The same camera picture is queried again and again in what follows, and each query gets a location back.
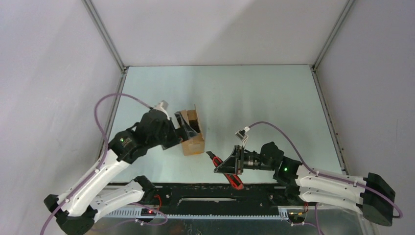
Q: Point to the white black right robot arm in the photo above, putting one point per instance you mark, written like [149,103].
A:
[370,196]

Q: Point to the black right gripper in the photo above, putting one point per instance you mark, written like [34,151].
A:
[234,164]

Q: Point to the aluminium frame post right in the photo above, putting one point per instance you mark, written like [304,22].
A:
[333,33]

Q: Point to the brown cardboard express box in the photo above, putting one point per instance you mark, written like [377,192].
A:
[196,145]

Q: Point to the aluminium frame post left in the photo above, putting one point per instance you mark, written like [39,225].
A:
[102,30]

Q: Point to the grey cable duct rail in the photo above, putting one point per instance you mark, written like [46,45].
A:
[137,212]

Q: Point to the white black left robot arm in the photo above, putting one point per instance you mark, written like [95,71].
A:
[77,209]

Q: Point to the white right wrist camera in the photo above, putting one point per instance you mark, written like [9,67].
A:
[242,135]

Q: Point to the aluminium frame post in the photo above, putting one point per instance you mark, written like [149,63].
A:
[102,30]
[333,33]

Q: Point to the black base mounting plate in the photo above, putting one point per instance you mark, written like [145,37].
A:
[218,199]

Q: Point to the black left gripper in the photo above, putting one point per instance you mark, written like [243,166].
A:
[177,134]

